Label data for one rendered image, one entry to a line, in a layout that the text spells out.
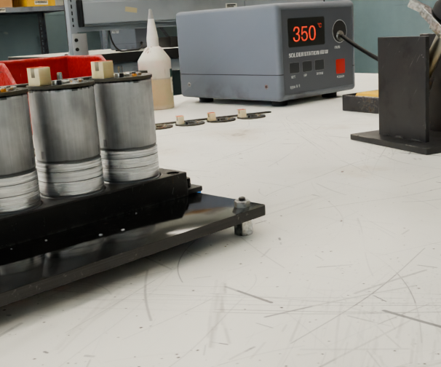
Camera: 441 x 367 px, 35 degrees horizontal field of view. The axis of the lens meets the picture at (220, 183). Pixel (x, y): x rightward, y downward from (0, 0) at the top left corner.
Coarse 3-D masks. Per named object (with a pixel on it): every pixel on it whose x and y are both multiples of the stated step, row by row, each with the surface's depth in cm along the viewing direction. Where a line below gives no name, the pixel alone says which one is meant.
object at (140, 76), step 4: (128, 72) 29; (136, 72) 28; (140, 72) 28; (116, 76) 27; (120, 76) 27; (124, 76) 27; (128, 76) 27; (132, 76) 27; (136, 76) 27; (140, 76) 27; (144, 76) 27; (148, 76) 28; (96, 80) 27; (100, 80) 27; (104, 80) 27; (108, 80) 27; (112, 80) 27; (116, 80) 27; (120, 80) 27; (124, 80) 27; (128, 80) 27
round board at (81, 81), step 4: (56, 80) 25; (60, 80) 25; (76, 80) 26; (80, 80) 26; (84, 80) 27; (88, 80) 27; (92, 80) 26; (28, 84) 26; (52, 84) 25; (56, 84) 25; (60, 84) 25; (64, 84) 25; (68, 84) 25; (72, 84) 25; (76, 84) 25; (80, 84) 25; (84, 84) 25; (88, 84) 26; (28, 88) 25; (32, 88) 25; (36, 88) 25; (40, 88) 25; (44, 88) 25; (48, 88) 25; (52, 88) 25; (56, 88) 25; (60, 88) 25
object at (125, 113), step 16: (144, 80) 27; (96, 96) 27; (112, 96) 27; (128, 96) 27; (144, 96) 27; (96, 112) 28; (112, 112) 27; (128, 112) 27; (144, 112) 28; (112, 128) 27; (128, 128) 27; (144, 128) 28; (112, 144) 27; (128, 144) 27; (144, 144) 28; (112, 160) 28; (128, 160) 28; (144, 160) 28; (112, 176) 28; (128, 176) 28; (144, 176) 28
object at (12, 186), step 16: (16, 96) 24; (0, 112) 23; (16, 112) 24; (0, 128) 23; (16, 128) 24; (0, 144) 24; (16, 144) 24; (32, 144) 25; (0, 160) 24; (16, 160) 24; (32, 160) 25; (0, 176) 24; (16, 176) 24; (32, 176) 25; (0, 192) 24; (16, 192) 24; (32, 192) 25; (0, 208) 24; (16, 208) 24; (32, 208) 25
